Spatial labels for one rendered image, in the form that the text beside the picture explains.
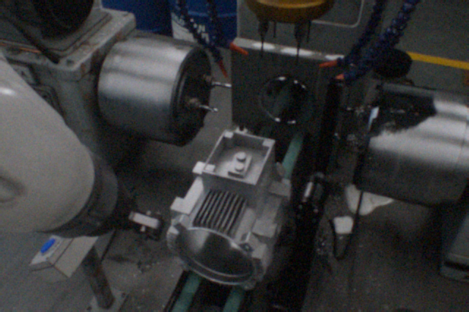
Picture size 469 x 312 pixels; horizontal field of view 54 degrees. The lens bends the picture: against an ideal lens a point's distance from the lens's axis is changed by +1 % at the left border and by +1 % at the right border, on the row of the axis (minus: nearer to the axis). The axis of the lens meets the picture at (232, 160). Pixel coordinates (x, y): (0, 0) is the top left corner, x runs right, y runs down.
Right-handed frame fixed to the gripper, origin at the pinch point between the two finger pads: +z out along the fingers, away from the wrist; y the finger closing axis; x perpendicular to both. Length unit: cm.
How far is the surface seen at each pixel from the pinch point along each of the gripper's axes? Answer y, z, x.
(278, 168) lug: -12.0, 21.3, -19.0
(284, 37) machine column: 0, 40, -58
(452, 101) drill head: -40, 26, -42
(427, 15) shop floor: -47, 270, -234
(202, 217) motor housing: -3.3, 12.8, -4.8
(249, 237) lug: -12.2, 12.6, -4.0
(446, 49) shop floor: -64, 246, -192
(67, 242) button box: 16.4, 8.3, 6.2
